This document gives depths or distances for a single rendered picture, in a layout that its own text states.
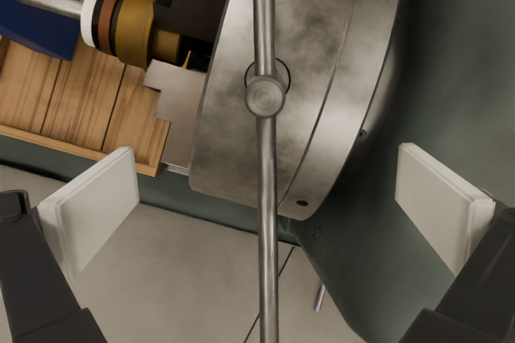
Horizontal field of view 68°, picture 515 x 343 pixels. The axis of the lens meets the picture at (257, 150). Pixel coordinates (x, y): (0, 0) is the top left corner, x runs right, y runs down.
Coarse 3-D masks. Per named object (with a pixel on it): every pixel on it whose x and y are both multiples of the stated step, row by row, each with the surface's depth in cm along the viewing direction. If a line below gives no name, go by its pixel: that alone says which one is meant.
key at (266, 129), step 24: (264, 0) 20; (264, 24) 20; (264, 48) 21; (264, 72) 21; (264, 120) 22; (264, 144) 22; (264, 168) 23; (264, 192) 23; (264, 216) 23; (264, 240) 23; (264, 264) 23; (264, 288) 23; (264, 312) 23; (264, 336) 23
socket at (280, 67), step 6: (276, 60) 28; (252, 66) 28; (276, 66) 28; (282, 66) 28; (252, 72) 28; (282, 72) 28; (288, 72) 28; (246, 78) 28; (282, 78) 28; (288, 78) 28; (246, 84) 28; (288, 84) 28
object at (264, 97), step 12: (276, 72) 25; (252, 84) 20; (264, 84) 20; (276, 84) 20; (252, 96) 20; (264, 96) 20; (276, 96) 20; (252, 108) 20; (264, 108) 20; (276, 108) 20
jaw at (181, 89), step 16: (160, 64) 41; (144, 80) 41; (160, 80) 41; (176, 80) 41; (192, 80) 41; (160, 96) 41; (176, 96) 41; (192, 96) 41; (160, 112) 41; (176, 112) 41; (192, 112) 41; (176, 128) 41; (192, 128) 41; (176, 144) 41; (176, 160) 41
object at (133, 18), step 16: (112, 0) 39; (128, 0) 39; (144, 0) 39; (96, 16) 39; (112, 16) 39; (128, 16) 38; (144, 16) 38; (96, 32) 40; (112, 32) 40; (128, 32) 39; (144, 32) 38; (160, 32) 40; (112, 48) 41; (128, 48) 40; (144, 48) 39; (160, 48) 40; (176, 48) 40; (144, 64) 40; (176, 64) 42
